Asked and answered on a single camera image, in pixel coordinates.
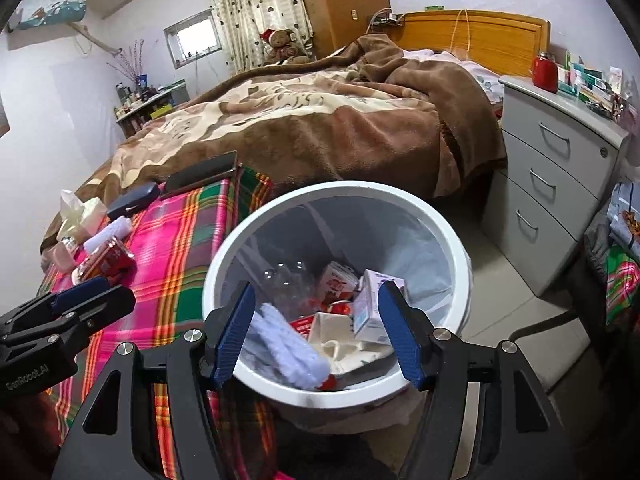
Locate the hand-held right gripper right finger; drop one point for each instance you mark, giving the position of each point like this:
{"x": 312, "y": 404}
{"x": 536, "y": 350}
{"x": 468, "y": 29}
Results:
{"x": 397, "y": 330}

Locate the red jar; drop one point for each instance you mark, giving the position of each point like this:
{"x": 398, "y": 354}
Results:
{"x": 545, "y": 72}

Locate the red can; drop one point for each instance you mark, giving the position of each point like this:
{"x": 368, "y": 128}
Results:
{"x": 115, "y": 259}

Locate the small window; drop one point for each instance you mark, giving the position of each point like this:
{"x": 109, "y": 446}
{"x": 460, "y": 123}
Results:
{"x": 195, "y": 37}

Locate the vase with dry branches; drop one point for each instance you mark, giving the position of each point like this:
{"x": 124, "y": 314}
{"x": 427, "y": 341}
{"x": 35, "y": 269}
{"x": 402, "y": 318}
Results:
{"x": 137, "y": 72}

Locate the red plastic lid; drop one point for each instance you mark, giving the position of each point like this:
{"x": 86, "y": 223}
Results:
{"x": 340, "y": 306}

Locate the patterned curtain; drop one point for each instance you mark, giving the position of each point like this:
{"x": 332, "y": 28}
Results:
{"x": 255, "y": 15}

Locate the white paper package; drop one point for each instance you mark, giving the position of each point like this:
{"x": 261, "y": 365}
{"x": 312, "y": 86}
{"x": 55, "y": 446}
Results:
{"x": 345, "y": 345}

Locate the brown teddy bear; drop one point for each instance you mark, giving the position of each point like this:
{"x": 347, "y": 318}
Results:
{"x": 282, "y": 47}

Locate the row of medicine boxes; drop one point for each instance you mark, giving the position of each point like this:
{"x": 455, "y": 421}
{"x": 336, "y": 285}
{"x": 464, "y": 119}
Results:
{"x": 590, "y": 85}

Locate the black phone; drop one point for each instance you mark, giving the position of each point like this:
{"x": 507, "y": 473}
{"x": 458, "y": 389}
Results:
{"x": 200, "y": 174}

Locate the grey drawer nightstand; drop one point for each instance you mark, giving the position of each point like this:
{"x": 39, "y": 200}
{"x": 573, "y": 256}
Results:
{"x": 540, "y": 185}

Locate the wooden bed headboard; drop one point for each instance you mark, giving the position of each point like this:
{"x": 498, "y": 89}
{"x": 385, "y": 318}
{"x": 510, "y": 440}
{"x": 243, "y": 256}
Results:
{"x": 490, "y": 40}

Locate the red white printed carton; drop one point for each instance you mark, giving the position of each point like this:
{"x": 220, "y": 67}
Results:
{"x": 337, "y": 282}

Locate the small pink box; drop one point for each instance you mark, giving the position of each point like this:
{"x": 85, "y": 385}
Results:
{"x": 65, "y": 255}

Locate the pink plaid bedsheet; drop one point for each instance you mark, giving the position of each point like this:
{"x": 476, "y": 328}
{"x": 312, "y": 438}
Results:
{"x": 165, "y": 260}

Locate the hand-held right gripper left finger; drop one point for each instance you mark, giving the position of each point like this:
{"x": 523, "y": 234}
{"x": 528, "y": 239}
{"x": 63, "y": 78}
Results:
{"x": 235, "y": 330}

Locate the dark blue glasses case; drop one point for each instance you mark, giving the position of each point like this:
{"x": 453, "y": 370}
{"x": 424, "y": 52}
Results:
{"x": 132, "y": 202}

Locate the white trash bin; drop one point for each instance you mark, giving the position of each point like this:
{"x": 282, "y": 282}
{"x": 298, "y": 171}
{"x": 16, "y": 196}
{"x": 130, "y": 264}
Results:
{"x": 425, "y": 260}

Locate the green white tissue pack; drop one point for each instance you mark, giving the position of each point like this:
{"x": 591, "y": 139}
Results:
{"x": 75, "y": 215}

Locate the clear plastic bottle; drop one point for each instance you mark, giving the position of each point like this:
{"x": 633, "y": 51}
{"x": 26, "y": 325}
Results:
{"x": 290, "y": 280}

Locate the covered air conditioner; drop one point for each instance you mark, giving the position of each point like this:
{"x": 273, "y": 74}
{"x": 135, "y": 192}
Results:
{"x": 50, "y": 10}

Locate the white pink bedding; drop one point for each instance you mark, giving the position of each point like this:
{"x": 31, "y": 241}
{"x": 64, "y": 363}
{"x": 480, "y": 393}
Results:
{"x": 475, "y": 75}

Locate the person's left forearm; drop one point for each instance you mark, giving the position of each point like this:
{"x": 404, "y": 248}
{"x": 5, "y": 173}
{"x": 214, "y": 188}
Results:
{"x": 25, "y": 440}

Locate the lavender fuzzy sock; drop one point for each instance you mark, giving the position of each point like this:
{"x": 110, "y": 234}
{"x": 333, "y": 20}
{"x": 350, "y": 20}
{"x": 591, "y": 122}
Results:
{"x": 107, "y": 235}
{"x": 290, "y": 350}

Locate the black chair frame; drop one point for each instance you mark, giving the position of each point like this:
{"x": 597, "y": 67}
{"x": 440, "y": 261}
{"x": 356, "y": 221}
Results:
{"x": 545, "y": 325}

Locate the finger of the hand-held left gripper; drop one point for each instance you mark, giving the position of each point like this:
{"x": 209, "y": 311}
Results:
{"x": 105, "y": 307}
{"x": 85, "y": 290}

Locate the wooden wardrobe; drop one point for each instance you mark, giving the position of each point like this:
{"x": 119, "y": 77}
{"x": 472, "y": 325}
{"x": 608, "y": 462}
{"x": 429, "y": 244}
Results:
{"x": 345, "y": 5}

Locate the purple white box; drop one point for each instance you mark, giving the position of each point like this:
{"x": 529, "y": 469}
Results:
{"x": 370, "y": 305}

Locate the brown patterned blanket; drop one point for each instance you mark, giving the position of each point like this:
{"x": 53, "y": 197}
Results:
{"x": 325, "y": 130}

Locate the folded plaid cloth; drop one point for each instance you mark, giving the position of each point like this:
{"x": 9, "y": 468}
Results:
{"x": 622, "y": 285}

